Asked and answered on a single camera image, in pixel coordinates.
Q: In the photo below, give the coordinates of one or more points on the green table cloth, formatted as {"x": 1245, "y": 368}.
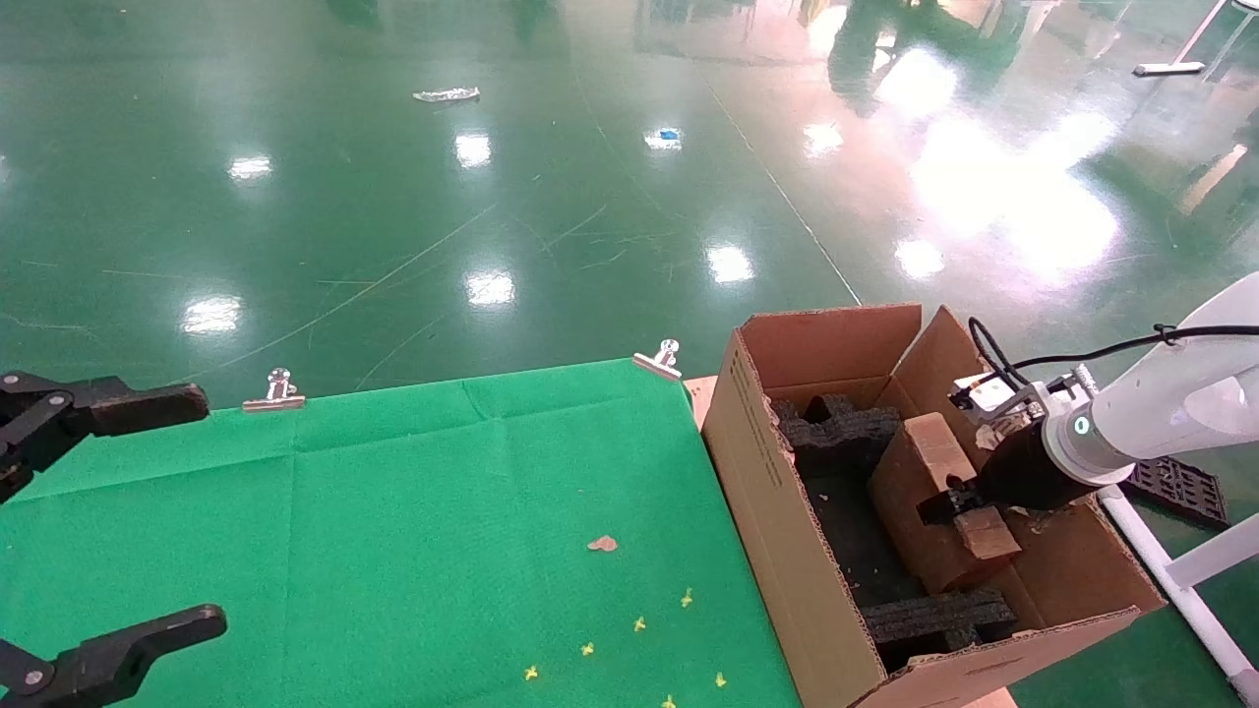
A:
{"x": 344, "y": 541}

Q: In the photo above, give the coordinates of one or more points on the small taped cardboard box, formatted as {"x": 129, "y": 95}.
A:
{"x": 925, "y": 551}

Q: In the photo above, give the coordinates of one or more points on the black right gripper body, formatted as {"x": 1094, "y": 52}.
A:
{"x": 1023, "y": 477}

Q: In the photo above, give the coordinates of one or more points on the silver foil floor litter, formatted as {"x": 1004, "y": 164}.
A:
{"x": 448, "y": 94}

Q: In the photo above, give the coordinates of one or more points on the silver metal binder clip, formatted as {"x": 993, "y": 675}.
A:
{"x": 275, "y": 393}
{"x": 661, "y": 362}

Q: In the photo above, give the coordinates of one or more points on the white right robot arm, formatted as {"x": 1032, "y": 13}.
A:
{"x": 1180, "y": 393}

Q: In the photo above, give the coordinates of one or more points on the white tube frame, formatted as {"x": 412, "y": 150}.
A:
{"x": 1185, "y": 595}

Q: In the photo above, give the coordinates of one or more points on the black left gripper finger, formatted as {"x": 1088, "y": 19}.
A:
{"x": 118, "y": 654}
{"x": 148, "y": 405}

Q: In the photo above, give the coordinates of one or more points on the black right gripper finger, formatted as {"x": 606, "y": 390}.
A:
{"x": 946, "y": 506}

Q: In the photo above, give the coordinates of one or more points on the large open cardboard carton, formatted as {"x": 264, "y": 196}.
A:
{"x": 767, "y": 511}

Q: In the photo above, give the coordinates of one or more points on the brown cardboard scrap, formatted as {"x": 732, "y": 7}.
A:
{"x": 602, "y": 543}

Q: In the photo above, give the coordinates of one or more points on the white table leg foot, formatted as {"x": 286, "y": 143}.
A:
{"x": 1169, "y": 69}

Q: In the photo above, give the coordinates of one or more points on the flat printed cardboard sheet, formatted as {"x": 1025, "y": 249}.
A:
{"x": 698, "y": 395}

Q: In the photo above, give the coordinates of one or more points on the black foam bottom pad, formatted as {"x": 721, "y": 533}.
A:
{"x": 856, "y": 536}

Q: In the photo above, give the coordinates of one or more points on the black grid tray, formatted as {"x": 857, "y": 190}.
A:
{"x": 1175, "y": 487}

